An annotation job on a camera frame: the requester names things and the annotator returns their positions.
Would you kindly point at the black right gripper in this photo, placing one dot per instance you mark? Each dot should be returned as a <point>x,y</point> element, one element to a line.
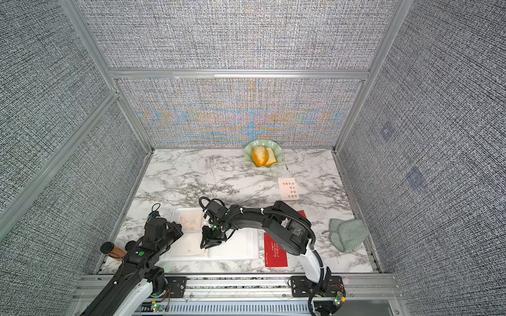
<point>207,241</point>

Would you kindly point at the pink card gold character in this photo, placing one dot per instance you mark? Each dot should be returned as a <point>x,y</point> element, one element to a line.
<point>191,221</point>

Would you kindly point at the white photo album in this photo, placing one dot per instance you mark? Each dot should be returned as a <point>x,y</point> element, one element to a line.
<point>243,245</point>

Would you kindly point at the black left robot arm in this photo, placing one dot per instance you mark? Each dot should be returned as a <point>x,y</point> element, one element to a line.
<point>138,276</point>

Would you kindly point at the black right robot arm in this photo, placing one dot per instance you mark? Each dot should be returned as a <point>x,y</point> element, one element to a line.
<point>287,228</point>

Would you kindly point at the large red card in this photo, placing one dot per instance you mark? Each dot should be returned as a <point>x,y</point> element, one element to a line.
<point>274,255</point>

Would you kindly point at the pink card red characters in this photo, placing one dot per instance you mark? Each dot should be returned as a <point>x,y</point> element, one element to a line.
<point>288,189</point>

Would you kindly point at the large orange bread roll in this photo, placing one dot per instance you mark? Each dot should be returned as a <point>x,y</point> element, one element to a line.
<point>259,156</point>

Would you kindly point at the small bread slice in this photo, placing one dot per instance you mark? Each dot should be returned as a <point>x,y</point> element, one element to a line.
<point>271,157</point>

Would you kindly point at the light green wavy bowl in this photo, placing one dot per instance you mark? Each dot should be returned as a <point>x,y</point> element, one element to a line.
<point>265,143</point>

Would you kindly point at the brown cup black lid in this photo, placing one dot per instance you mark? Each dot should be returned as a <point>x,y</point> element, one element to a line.
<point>111,250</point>

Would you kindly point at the green knitted cloth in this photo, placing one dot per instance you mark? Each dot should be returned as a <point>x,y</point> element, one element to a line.
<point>347,236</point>

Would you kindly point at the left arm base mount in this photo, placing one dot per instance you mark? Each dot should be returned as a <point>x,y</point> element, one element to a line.
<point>168,286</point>

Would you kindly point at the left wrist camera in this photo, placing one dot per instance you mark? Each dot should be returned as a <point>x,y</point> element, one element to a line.
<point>153,215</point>

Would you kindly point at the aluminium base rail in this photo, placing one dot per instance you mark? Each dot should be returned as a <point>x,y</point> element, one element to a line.
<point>269,294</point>

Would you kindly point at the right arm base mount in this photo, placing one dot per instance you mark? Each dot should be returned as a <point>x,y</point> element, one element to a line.
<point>328,298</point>

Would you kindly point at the aluminium enclosure frame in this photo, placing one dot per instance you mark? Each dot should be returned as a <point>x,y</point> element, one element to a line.
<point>18,207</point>

